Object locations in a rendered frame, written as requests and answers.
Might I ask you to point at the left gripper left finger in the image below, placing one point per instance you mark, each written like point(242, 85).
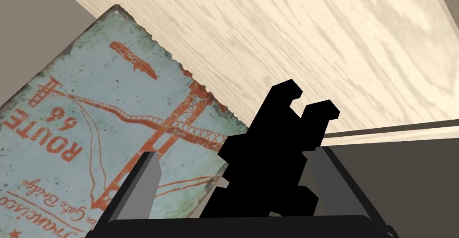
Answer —
point(143, 187)

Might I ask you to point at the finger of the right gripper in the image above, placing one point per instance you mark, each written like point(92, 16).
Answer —
point(315, 123)
point(278, 112)

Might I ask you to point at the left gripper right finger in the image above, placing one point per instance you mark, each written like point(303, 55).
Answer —
point(333, 187)

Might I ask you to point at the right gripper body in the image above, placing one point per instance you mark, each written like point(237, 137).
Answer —
point(261, 180)

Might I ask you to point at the pale blue bridge tin sign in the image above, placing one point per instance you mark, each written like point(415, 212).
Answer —
point(89, 87)

